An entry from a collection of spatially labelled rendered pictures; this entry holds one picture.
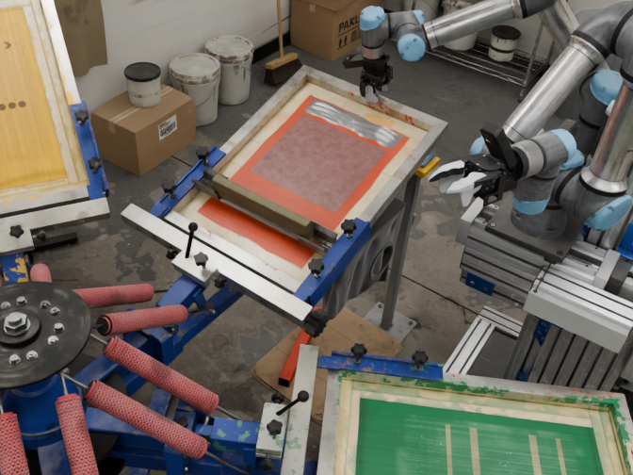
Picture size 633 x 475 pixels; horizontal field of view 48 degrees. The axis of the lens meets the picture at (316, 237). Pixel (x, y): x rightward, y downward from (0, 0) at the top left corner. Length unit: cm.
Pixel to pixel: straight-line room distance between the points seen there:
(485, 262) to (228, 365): 144
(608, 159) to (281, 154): 105
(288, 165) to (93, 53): 209
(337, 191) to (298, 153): 22
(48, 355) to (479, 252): 121
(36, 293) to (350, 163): 108
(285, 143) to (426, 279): 150
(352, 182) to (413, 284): 144
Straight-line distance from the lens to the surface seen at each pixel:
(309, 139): 239
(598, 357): 250
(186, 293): 198
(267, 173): 231
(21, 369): 157
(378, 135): 237
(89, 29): 413
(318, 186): 225
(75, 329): 161
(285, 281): 201
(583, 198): 187
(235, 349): 324
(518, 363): 270
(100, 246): 379
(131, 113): 423
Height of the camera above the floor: 248
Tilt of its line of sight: 41 degrees down
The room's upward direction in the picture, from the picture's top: 5 degrees clockwise
